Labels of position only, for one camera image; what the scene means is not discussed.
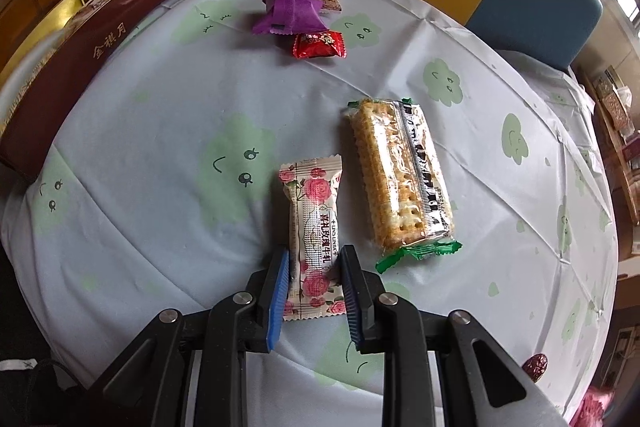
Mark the maroon tin box gold inside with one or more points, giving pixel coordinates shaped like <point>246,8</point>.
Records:
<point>75,72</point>

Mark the black cloth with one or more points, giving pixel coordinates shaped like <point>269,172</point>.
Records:
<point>30,392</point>

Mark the rose print snack packet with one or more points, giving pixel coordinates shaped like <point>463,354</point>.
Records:
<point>312,227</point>

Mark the red cartoon candy packet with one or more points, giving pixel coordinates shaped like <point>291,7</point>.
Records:
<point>320,44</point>

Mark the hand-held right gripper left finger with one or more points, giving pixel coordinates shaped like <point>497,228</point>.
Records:
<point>277,302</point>

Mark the purple snack packet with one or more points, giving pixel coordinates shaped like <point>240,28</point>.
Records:
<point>295,14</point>

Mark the red jujube date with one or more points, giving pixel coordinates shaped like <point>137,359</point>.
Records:
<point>535,367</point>

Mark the pink patterned cloth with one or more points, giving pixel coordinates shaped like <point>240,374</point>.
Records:
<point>592,409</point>

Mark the patterned tissue box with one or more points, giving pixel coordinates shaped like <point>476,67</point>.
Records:
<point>616,104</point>

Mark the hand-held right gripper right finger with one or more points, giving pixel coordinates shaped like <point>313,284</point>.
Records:
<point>350,297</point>

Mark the wooden side desk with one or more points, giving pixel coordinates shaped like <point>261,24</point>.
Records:
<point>627,187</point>

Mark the cracker packet green ends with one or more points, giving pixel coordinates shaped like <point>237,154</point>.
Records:
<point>400,177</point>

